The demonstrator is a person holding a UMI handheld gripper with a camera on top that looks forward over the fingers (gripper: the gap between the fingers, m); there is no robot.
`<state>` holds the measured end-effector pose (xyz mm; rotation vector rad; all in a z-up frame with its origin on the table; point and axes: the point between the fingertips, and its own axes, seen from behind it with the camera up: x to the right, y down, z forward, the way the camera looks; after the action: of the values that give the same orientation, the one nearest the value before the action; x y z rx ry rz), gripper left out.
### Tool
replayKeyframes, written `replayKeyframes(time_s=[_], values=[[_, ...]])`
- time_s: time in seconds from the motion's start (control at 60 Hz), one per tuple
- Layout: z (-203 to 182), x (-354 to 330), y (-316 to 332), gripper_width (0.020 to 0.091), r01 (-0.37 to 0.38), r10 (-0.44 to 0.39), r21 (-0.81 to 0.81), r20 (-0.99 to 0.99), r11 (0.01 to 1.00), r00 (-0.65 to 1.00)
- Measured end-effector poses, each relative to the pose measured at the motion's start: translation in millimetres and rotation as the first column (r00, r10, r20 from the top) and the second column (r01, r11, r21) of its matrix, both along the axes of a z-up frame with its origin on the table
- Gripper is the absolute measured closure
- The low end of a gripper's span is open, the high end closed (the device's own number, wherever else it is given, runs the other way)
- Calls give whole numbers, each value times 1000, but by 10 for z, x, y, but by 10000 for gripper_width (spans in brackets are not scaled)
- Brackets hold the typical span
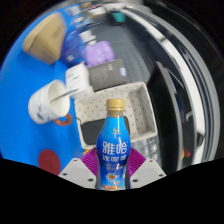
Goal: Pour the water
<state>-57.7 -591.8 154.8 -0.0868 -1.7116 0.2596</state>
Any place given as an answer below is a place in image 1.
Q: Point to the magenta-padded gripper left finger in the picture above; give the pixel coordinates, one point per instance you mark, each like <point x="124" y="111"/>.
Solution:
<point x="76" y="171"/>

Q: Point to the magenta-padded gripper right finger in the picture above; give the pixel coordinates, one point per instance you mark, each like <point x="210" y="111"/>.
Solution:
<point x="149" y="170"/>

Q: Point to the blue drink bottle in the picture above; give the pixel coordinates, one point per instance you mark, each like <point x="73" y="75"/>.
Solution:
<point x="113" y="150"/>

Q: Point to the beige perforated tray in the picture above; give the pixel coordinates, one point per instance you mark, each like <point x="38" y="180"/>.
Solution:
<point x="140" y="110"/>

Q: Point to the metal spoon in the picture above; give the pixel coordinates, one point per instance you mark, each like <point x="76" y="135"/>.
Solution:
<point x="65" y="94"/>

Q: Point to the small white box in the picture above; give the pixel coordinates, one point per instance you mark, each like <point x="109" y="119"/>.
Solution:
<point x="78" y="78"/>

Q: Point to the dark grey flat box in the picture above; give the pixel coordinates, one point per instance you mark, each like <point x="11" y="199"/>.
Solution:
<point x="108" y="75"/>

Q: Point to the purple plastic bag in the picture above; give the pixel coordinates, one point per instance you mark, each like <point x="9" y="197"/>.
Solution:
<point x="98" y="53"/>

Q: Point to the blue carton box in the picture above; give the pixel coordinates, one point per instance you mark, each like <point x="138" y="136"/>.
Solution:
<point x="72" y="45"/>

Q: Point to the brown cardboard box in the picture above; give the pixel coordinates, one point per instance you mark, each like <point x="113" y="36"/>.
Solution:
<point x="45" y="38"/>

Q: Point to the teal bin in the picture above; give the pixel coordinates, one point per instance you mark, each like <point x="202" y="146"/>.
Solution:
<point x="118" y="17"/>

